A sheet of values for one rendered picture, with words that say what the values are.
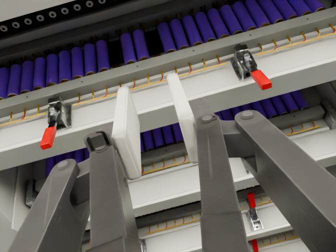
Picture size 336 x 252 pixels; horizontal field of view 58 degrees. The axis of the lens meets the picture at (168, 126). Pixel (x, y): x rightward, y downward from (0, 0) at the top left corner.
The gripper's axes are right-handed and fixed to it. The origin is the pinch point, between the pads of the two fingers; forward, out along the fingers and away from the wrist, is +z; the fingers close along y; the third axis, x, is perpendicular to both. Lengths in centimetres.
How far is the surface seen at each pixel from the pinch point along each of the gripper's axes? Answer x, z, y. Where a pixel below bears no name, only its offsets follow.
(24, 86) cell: -2.7, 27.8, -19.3
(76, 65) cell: -2.1, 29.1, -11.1
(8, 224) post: -23.9, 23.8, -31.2
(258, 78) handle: -6.3, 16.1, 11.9
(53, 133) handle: -6.5, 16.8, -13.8
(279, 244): -65, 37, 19
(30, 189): -22.2, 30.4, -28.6
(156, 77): -5.8, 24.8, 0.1
